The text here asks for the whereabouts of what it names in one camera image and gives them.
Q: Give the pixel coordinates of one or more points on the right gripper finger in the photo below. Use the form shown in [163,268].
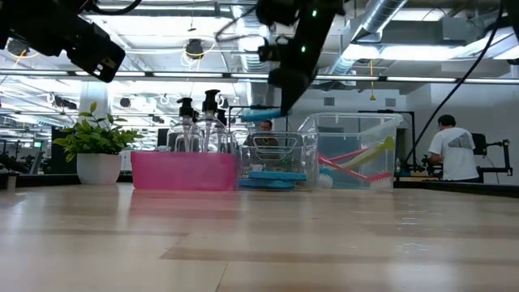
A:
[292,95]

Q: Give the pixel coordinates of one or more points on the blue scrub sponge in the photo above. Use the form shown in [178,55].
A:
[259,115]
[263,185]
[275,176]

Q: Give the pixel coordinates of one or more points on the red dish brush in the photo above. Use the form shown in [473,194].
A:
[353,172]
[348,156]

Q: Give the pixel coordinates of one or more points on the yellow-green dish brush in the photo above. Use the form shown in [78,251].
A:
[379,148]

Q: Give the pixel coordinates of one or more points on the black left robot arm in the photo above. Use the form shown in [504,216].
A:
[32,24]

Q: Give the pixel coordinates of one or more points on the person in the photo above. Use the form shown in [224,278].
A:
[266,126]
[454,154]

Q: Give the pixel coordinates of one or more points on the tall clear plastic bin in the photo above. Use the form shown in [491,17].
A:
[357,125]

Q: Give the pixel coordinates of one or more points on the long ceiling light strip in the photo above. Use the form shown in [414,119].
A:
[182,74]

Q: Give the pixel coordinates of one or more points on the black ceiling device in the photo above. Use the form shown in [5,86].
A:
[194,48]

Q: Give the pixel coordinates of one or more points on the green plant in white pot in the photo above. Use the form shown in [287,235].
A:
[97,166]

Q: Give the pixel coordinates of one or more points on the black monitor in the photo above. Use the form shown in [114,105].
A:
[58,162]

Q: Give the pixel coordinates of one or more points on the pink plastic bin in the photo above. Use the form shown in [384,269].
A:
[182,172]

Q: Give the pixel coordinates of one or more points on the silver ventilation duct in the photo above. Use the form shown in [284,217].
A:
[377,16]
[245,36]

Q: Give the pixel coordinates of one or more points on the black aluminium table frame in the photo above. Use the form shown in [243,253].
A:
[446,188]

